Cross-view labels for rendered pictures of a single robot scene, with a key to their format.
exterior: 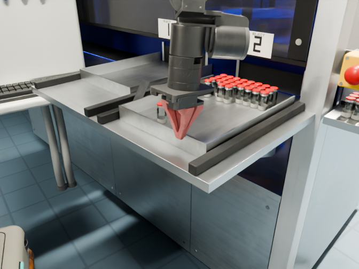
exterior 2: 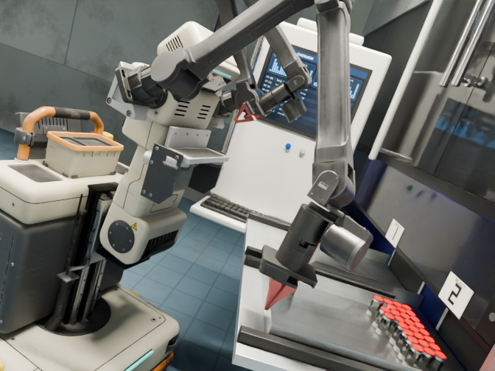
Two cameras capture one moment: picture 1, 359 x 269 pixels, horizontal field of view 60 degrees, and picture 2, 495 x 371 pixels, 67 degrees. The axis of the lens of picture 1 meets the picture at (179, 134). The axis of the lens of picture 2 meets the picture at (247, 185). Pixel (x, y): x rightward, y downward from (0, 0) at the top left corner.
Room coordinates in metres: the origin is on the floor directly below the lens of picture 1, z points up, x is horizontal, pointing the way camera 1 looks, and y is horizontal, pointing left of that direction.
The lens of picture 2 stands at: (-0.01, -0.34, 1.26)
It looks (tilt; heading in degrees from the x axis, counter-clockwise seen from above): 13 degrees down; 42
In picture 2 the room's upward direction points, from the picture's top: 19 degrees clockwise
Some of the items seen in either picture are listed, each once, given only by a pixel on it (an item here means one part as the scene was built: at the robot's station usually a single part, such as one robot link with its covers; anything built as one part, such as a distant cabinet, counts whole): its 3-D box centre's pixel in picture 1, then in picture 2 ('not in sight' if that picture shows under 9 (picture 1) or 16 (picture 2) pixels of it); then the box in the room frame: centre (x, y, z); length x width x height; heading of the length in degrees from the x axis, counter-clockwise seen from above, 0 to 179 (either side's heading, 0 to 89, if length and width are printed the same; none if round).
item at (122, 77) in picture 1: (147, 71); (348, 260); (1.00, 0.10, 0.90); 0.34 x 0.26 x 0.04; 135
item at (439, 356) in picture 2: (246, 88); (417, 337); (0.80, -0.18, 0.91); 0.18 x 0.02 x 0.05; 46
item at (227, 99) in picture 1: (228, 94); (384, 324); (0.76, -0.13, 0.91); 0.02 x 0.02 x 0.05
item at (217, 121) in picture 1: (210, 107); (345, 318); (0.69, -0.07, 0.90); 0.34 x 0.26 x 0.04; 136
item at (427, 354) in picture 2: (241, 91); (406, 334); (0.79, -0.17, 0.91); 0.18 x 0.02 x 0.05; 46
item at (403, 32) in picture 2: not in sight; (384, 78); (1.59, 0.55, 1.51); 0.49 x 0.01 x 0.59; 45
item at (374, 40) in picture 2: not in sight; (356, 82); (1.93, 0.90, 1.51); 0.48 x 0.01 x 0.59; 45
